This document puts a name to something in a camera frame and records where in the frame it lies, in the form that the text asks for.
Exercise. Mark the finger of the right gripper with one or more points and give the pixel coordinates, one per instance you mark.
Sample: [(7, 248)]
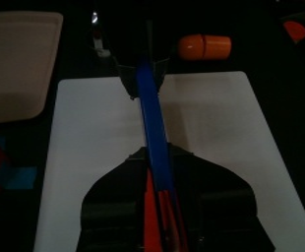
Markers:
[(161, 74), (127, 80)]

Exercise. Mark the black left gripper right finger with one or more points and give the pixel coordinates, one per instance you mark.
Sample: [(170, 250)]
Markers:
[(221, 210)]

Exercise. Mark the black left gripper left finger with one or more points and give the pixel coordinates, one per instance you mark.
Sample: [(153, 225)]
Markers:
[(111, 210)]

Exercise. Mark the orange toy capsule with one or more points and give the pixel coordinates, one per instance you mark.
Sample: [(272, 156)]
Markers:
[(205, 47)]

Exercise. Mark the silver white utensil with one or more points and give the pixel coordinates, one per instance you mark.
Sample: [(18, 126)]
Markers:
[(99, 42)]

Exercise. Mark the white cutting board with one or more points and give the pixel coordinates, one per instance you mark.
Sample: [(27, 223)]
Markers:
[(98, 131)]

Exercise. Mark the blue flat object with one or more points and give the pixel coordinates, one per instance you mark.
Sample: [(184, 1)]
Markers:
[(22, 177)]

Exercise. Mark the beige plastic tray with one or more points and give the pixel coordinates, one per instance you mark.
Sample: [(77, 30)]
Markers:
[(16, 65)]

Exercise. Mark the orange red round toy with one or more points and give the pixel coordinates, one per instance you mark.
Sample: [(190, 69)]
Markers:
[(296, 30)]

